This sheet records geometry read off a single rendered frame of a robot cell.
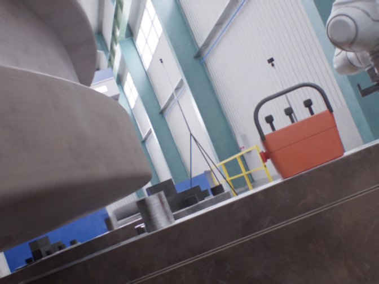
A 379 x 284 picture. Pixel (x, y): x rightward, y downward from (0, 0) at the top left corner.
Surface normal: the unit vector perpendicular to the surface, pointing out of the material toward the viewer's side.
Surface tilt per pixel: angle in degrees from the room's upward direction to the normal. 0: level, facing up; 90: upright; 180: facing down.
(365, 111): 90
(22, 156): 90
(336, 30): 98
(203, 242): 90
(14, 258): 90
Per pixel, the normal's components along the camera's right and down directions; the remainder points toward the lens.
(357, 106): -0.90, 0.34
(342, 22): -0.61, 0.40
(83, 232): 0.23, -0.18
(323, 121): -0.05, 0.06
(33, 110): 0.89, -0.39
